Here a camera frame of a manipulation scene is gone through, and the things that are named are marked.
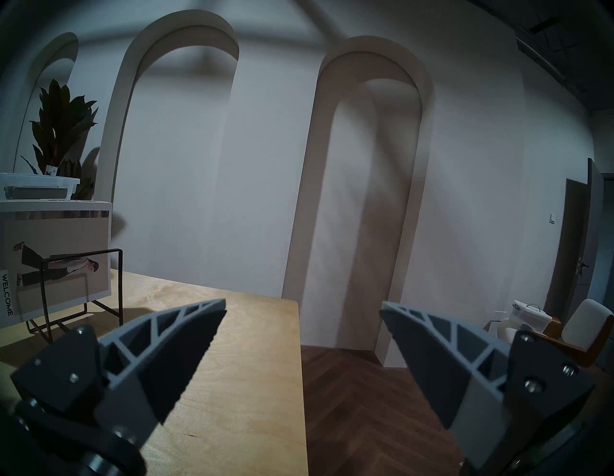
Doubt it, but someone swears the white book with WELCOME spine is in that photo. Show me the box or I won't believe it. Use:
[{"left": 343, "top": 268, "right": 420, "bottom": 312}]
[{"left": 0, "top": 199, "right": 113, "bottom": 329}]

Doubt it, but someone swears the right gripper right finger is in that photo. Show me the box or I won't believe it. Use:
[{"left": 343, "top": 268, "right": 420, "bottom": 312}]
[{"left": 379, "top": 301, "right": 595, "bottom": 473}]

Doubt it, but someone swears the tall green potted plant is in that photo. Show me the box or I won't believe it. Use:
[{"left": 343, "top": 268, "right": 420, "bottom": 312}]
[{"left": 19, "top": 79, "right": 99, "bottom": 200}]

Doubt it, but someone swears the black wire book stand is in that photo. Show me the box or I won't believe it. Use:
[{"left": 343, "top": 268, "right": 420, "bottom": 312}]
[{"left": 26, "top": 249, "right": 124, "bottom": 344}]

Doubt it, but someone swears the white object on armchair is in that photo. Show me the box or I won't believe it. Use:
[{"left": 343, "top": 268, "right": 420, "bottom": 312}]
[{"left": 511, "top": 300, "right": 552, "bottom": 332}]

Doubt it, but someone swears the dark door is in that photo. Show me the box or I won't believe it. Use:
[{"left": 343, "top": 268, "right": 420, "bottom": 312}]
[{"left": 544, "top": 158, "right": 614, "bottom": 327}]

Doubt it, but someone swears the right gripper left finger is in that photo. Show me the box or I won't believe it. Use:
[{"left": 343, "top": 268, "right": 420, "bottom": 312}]
[{"left": 10, "top": 298, "right": 227, "bottom": 450}]

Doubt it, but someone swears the clear plastic storage box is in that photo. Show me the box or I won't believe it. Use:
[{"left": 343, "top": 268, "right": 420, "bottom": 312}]
[{"left": 0, "top": 173, "right": 81, "bottom": 201}]

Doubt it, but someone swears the cream and wood armchair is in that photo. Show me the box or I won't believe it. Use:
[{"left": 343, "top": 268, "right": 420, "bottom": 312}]
[{"left": 489, "top": 299, "right": 614, "bottom": 370}]

